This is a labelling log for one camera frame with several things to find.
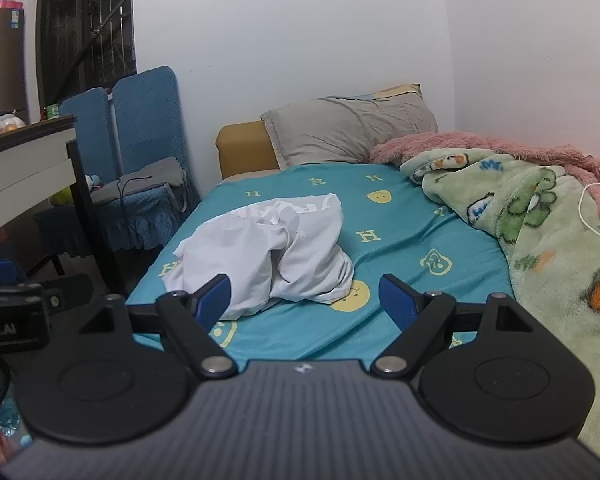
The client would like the dark window grille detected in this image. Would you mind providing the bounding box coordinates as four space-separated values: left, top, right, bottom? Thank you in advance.
37 0 139 112

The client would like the teal printed bed sheet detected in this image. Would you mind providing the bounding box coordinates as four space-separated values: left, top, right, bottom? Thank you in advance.
125 162 513 363

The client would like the green cartoon blanket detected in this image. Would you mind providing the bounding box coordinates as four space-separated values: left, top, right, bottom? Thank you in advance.
400 147 600 457

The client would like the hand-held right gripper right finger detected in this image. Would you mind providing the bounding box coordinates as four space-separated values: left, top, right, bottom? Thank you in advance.
371 274 538 377

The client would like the black cable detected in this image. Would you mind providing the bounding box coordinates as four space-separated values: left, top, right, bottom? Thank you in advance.
119 175 154 217

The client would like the blue covered chair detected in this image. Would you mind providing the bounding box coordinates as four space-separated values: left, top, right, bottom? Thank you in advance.
91 66 202 252
32 87 120 276

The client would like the yellow cushion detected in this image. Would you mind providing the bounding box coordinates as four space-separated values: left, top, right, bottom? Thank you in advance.
216 121 281 181

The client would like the beige printed pillow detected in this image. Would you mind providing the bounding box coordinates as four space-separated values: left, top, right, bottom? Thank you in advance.
364 83 423 105

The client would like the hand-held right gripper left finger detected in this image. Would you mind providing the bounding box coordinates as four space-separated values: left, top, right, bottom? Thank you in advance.
75 274 239 379

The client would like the grey cloth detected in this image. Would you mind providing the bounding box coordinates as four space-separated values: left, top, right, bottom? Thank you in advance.
92 156 188 207

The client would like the white cable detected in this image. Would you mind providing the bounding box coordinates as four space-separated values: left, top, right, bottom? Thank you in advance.
579 181 600 241

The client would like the white desk with black legs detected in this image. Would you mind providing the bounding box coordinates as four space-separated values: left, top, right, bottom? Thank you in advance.
0 115 129 297

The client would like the cardboard box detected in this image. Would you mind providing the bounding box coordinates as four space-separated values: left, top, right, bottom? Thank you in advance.
0 7 27 127

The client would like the grey pillow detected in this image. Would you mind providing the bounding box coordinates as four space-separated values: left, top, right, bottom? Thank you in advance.
260 94 439 168

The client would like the white t-shirt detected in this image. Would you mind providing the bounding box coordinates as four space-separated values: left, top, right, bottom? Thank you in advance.
161 192 355 322

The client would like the pink fluffy blanket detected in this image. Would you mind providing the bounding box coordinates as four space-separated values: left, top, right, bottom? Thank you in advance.
370 131 600 221

